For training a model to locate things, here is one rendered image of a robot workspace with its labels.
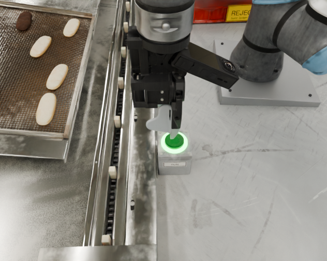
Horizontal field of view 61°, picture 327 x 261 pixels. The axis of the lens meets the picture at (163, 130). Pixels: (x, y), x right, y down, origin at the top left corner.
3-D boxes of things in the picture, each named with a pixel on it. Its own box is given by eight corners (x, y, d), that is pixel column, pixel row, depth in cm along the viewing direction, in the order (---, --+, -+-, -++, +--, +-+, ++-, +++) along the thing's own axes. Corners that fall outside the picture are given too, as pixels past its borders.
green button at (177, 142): (184, 151, 57) (184, 147, 56) (165, 152, 57) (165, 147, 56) (182, 136, 60) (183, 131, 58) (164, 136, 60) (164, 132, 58)
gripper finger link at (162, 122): (147, 138, 53) (144, 98, 47) (178, 137, 53) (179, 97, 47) (147, 149, 51) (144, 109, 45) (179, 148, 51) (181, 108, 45)
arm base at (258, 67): (277, 53, 86) (290, 24, 79) (283, 85, 77) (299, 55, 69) (228, 47, 87) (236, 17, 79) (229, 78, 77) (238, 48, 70)
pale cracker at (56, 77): (58, 91, 68) (58, 88, 67) (42, 88, 67) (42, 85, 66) (71, 66, 74) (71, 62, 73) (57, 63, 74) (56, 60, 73)
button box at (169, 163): (190, 184, 64) (194, 158, 55) (155, 185, 64) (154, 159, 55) (187, 155, 69) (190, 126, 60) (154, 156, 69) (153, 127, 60)
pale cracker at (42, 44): (41, 59, 74) (40, 55, 73) (26, 56, 74) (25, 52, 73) (54, 38, 80) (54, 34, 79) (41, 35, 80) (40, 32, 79)
